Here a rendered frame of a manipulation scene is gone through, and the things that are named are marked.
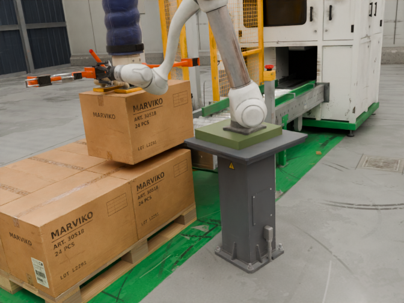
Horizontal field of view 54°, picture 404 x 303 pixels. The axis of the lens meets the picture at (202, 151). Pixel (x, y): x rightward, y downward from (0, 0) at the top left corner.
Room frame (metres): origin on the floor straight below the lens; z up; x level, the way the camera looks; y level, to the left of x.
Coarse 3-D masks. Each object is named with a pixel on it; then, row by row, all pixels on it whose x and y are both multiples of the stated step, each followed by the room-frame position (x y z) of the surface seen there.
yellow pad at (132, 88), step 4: (120, 88) 2.32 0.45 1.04; (124, 88) 2.29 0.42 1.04; (128, 88) 2.29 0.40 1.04; (132, 88) 2.30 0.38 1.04; (136, 88) 2.32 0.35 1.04; (140, 88) 2.35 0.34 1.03; (116, 92) 2.30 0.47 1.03; (120, 92) 2.28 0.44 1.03; (124, 92) 2.26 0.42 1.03; (128, 92) 2.27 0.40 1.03
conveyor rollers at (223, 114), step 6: (276, 90) 4.56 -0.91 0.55; (282, 90) 4.52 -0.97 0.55; (288, 90) 4.55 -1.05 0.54; (264, 96) 4.25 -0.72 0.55; (276, 96) 4.25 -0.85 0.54; (264, 102) 3.95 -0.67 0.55; (228, 108) 3.79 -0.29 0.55; (210, 114) 3.59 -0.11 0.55; (216, 114) 3.64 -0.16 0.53; (222, 114) 3.60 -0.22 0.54; (228, 114) 3.56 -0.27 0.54; (198, 120) 3.43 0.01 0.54; (204, 120) 3.40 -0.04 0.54; (210, 120) 3.37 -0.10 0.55; (216, 120) 3.34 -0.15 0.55; (198, 126) 3.21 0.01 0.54
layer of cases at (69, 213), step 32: (32, 160) 2.62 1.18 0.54; (64, 160) 2.57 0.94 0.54; (96, 160) 2.52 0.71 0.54; (160, 160) 2.43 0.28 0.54; (0, 192) 2.08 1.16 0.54; (32, 192) 2.04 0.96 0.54; (64, 192) 2.01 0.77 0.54; (96, 192) 1.98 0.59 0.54; (128, 192) 2.10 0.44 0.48; (160, 192) 2.31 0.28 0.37; (192, 192) 2.59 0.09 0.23; (0, 224) 1.84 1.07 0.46; (32, 224) 1.66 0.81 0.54; (64, 224) 1.74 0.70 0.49; (96, 224) 1.89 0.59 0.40; (128, 224) 2.07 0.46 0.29; (160, 224) 2.29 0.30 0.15; (0, 256) 1.90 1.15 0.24; (32, 256) 1.70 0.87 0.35; (64, 256) 1.71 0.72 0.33; (96, 256) 1.86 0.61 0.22; (64, 288) 1.68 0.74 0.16
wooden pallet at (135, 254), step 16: (192, 208) 2.57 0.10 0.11; (176, 224) 2.51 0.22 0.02; (144, 240) 2.16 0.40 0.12; (160, 240) 2.31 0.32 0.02; (128, 256) 2.07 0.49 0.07; (144, 256) 2.14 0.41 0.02; (0, 272) 1.92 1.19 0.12; (96, 272) 1.84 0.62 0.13; (112, 272) 1.99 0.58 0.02; (16, 288) 1.90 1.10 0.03; (32, 288) 1.74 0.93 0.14; (96, 288) 1.85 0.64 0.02
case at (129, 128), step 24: (96, 96) 2.30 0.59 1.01; (120, 96) 2.18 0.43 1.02; (144, 96) 2.28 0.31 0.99; (168, 96) 2.46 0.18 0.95; (96, 120) 2.32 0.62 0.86; (120, 120) 2.20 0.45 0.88; (144, 120) 2.27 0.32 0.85; (168, 120) 2.44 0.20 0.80; (192, 120) 2.64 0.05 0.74; (96, 144) 2.34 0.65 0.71; (120, 144) 2.21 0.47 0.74; (144, 144) 2.25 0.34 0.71; (168, 144) 2.42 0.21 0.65
